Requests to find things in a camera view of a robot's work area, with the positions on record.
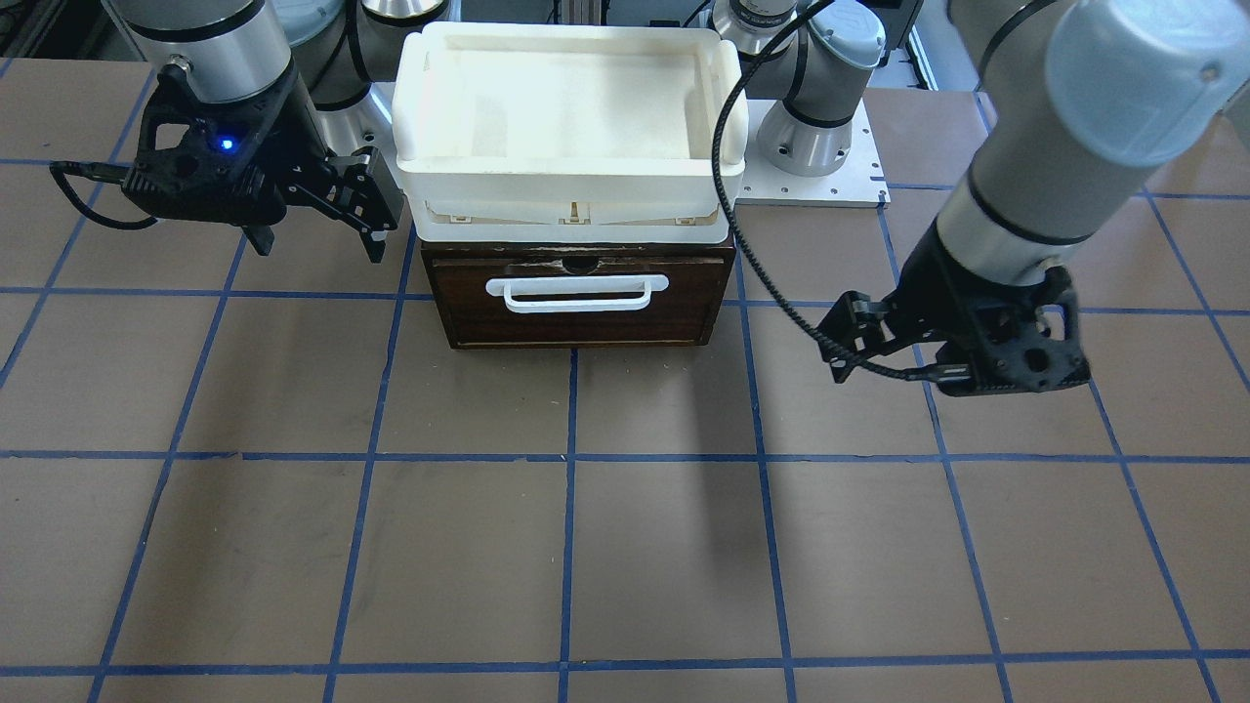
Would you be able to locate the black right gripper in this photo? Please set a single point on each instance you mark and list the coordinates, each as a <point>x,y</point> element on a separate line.
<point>293,137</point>

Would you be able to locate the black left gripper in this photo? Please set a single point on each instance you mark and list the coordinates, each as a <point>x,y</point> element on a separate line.
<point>936,293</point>

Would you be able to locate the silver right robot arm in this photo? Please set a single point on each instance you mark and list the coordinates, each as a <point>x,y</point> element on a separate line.
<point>233,50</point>

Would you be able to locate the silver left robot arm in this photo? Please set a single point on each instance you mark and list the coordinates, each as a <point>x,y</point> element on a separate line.
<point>1091,97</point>

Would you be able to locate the dark wooden drawer cabinet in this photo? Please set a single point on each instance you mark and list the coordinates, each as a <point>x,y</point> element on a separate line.
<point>576,293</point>

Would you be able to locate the white foam tray box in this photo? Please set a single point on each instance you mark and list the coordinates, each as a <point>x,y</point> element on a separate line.
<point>570,60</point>

